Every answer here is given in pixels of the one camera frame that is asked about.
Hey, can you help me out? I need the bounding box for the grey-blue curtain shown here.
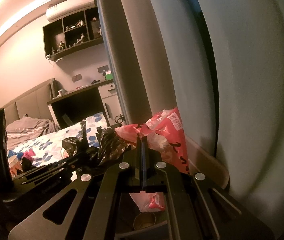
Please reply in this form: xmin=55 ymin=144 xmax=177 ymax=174
xmin=95 ymin=0 xmax=284 ymax=230

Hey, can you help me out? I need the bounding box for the grey striped duvet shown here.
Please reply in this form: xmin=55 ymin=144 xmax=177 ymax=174
xmin=6 ymin=117 xmax=58 ymax=150

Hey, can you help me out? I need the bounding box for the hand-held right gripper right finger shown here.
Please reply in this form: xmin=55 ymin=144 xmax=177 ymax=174
xmin=143 ymin=136 xmax=275 ymax=240

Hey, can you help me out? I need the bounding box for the white air conditioner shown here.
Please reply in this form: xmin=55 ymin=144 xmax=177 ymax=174
xmin=45 ymin=0 xmax=95 ymax=23

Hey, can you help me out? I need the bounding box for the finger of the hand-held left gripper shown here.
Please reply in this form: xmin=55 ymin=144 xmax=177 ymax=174
xmin=14 ymin=152 xmax=100 ymax=180

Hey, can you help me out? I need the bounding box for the white drawer cabinet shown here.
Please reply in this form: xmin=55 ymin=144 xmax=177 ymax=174
xmin=99 ymin=83 xmax=122 ymax=125

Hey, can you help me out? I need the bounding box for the dark wall shelf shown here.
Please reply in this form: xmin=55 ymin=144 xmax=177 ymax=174
xmin=42 ymin=6 xmax=104 ymax=62

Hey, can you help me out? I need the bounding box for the yellow-rimmed red paper cup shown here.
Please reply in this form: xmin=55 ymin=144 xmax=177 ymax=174
xmin=9 ymin=155 xmax=23 ymax=176

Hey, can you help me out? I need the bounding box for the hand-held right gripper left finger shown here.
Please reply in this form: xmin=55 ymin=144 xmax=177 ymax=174
xmin=8 ymin=135 xmax=144 ymax=240

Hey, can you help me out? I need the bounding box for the dark top desk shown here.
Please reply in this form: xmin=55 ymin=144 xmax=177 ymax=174
xmin=47 ymin=80 xmax=122 ymax=128

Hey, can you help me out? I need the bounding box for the group of small figurines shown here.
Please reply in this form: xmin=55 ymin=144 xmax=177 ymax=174
xmin=50 ymin=17 xmax=103 ymax=54

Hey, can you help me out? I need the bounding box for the dark grey plastic bin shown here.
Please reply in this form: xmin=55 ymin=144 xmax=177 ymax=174
xmin=114 ymin=175 xmax=245 ymax=240

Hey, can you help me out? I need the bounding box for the blue floral bed sheet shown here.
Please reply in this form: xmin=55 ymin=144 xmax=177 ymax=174
xmin=0 ymin=112 xmax=108 ymax=198

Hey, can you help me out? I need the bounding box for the red snack packet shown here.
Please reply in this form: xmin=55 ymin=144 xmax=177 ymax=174
xmin=114 ymin=107 xmax=190 ymax=212

